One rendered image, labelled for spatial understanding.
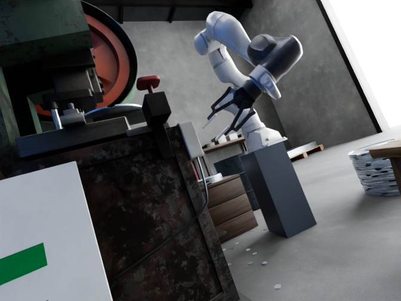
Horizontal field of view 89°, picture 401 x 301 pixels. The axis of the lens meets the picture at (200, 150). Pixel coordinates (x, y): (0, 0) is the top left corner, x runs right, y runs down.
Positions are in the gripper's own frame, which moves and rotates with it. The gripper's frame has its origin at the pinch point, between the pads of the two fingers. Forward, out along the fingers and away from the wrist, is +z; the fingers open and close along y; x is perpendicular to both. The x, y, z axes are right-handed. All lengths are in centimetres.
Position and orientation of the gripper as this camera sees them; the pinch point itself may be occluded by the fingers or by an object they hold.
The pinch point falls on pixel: (215, 128)
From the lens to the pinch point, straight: 76.9
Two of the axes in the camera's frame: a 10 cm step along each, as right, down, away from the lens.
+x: -0.9, 2.7, -9.6
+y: -7.3, -6.7, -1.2
